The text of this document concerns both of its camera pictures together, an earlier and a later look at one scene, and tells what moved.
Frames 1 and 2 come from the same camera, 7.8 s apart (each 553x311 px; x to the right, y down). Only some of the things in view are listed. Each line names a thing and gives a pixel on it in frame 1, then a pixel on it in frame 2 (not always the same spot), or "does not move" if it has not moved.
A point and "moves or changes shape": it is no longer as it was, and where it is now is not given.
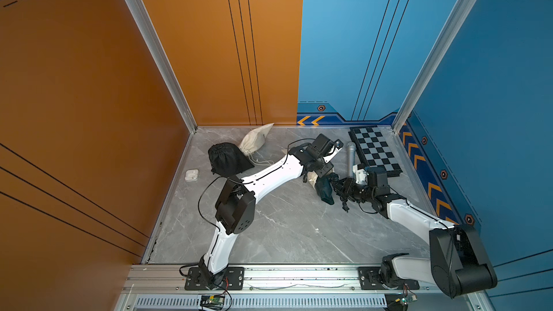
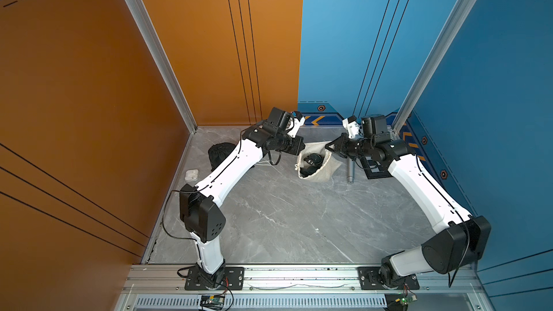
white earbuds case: x=191 y=175 does not move
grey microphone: x=351 y=147 does not move
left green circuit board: x=212 y=302 does not move
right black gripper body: x=356 y=192 to x=352 y=147
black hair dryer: x=324 y=188 moves or changes shape
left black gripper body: x=323 y=167 to x=288 y=144
